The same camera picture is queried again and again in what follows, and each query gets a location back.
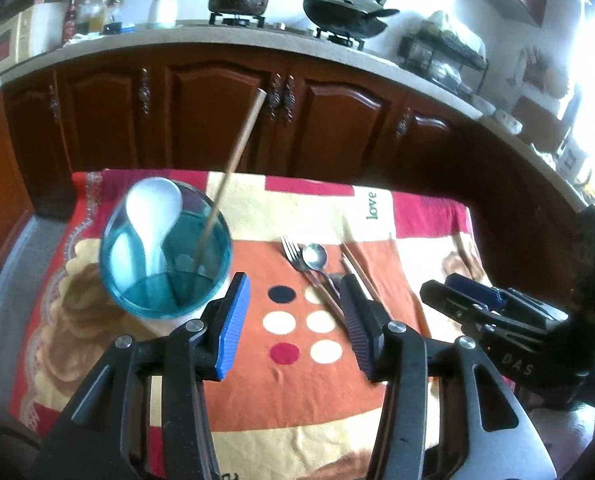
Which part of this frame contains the cooking oil bottle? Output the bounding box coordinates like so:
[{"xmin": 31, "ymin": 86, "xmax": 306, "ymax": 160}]
[{"xmin": 90, "ymin": 0, "xmax": 111, "ymax": 34}]

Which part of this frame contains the gas stove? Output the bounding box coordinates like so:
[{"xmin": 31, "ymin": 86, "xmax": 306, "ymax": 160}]
[{"xmin": 177, "ymin": 10, "xmax": 369, "ymax": 52}]

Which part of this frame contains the wooden chopstick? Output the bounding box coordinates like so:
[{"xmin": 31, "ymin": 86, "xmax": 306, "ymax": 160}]
[
  {"xmin": 341, "ymin": 244, "xmax": 381, "ymax": 304},
  {"xmin": 177, "ymin": 89, "xmax": 267, "ymax": 306}
]

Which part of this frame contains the black dish rack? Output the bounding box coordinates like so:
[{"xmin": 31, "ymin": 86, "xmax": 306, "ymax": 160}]
[{"xmin": 399, "ymin": 10, "xmax": 489, "ymax": 97}]

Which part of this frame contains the black wok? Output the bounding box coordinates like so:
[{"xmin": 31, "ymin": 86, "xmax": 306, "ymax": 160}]
[{"xmin": 303, "ymin": 0, "xmax": 401, "ymax": 39}]

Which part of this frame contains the dark sauce bottle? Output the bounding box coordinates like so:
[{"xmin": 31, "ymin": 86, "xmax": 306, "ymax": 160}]
[{"xmin": 63, "ymin": 0, "xmax": 78, "ymax": 45}]

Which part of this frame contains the cardboard box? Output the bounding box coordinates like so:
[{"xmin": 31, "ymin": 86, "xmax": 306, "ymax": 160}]
[{"xmin": 511, "ymin": 95, "xmax": 574, "ymax": 152}]

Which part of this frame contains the metal fork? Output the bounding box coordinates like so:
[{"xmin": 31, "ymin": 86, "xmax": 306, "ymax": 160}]
[{"xmin": 280, "ymin": 235, "xmax": 345, "ymax": 318}]

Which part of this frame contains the floral white cup teal inside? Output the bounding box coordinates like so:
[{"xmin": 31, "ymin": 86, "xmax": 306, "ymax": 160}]
[{"xmin": 100, "ymin": 177, "xmax": 234, "ymax": 337}]

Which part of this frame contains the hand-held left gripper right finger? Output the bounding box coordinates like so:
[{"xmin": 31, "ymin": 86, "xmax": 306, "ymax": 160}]
[{"xmin": 340, "ymin": 274, "xmax": 558, "ymax": 480}]

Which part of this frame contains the white ceramic spoon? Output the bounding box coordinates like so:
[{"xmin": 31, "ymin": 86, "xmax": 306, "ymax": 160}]
[{"xmin": 110, "ymin": 177, "xmax": 184, "ymax": 281}]

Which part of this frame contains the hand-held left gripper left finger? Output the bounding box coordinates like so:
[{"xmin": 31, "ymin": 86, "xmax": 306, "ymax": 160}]
[{"xmin": 37, "ymin": 272, "xmax": 252, "ymax": 480}]

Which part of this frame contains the clear glass bottle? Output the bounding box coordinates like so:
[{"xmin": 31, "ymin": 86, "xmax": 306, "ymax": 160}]
[{"xmin": 77, "ymin": 0, "xmax": 96, "ymax": 37}]

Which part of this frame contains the metal spoon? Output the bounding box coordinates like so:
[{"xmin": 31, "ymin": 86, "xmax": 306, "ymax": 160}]
[{"xmin": 302, "ymin": 243, "xmax": 344, "ymax": 303}]

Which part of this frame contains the brown wooden kitchen cabinet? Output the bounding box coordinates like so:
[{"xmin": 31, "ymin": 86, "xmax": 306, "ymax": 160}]
[{"xmin": 0, "ymin": 42, "xmax": 593, "ymax": 286}]

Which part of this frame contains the printed blanket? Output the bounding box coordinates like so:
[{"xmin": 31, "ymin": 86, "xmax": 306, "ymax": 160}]
[{"xmin": 10, "ymin": 169, "xmax": 498, "ymax": 480}]

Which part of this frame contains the white bowl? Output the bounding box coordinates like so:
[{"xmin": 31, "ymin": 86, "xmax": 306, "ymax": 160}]
[{"xmin": 492, "ymin": 109, "xmax": 523, "ymax": 134}]

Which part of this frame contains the grey kitchen countertop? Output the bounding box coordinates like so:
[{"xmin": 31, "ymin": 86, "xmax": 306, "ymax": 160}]
[{"xmin": 0, "ymin": 22, "xmax": 595, "ymax": 211}]

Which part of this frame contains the white canister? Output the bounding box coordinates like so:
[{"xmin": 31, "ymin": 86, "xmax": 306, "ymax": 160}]
[{"xmin": 147, "ymin": 0, "xmax": 178, "ymax": 30}]

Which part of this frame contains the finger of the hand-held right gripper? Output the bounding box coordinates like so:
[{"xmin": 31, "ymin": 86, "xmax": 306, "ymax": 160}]
[
  {"xmin": 446, "ymin": 273, "xmax": 509, "ymax": 312},
  {"xmin": 420, "ymin": 280, "xmax": 489, "ymax": 327}
]

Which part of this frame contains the white microwave oven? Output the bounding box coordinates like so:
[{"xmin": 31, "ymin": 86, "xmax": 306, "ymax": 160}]
[{"xmin": 0, "ymin": 2, "xmax": 67, "ymax": 82}]

